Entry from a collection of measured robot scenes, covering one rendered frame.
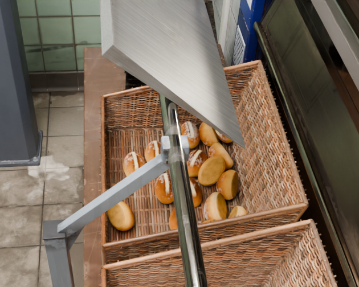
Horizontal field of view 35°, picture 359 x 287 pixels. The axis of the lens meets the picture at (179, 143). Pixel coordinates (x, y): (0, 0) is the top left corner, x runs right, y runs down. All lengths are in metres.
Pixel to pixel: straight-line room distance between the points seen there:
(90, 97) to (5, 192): 0.70
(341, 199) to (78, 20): 1.78
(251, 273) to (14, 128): 1.33
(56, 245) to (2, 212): 1.30
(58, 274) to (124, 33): 0.50
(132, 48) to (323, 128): 0.48
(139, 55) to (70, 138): 1.64
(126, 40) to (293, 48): 0.57
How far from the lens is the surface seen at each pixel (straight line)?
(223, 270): 1.39
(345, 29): 0.82
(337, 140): 1.25
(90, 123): 1.86
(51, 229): 1.12
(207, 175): 1.64
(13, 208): 2.42
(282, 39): 1.56
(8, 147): 2.51
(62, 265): 1.19
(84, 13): 2.69
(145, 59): 1.05
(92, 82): 2.03
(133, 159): 1.65
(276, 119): 1.52
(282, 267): 1.40
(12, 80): 2.26
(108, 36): 0.98
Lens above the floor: 1.84
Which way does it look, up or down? 45 degrees down
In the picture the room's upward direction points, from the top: 4 degrees clockwise
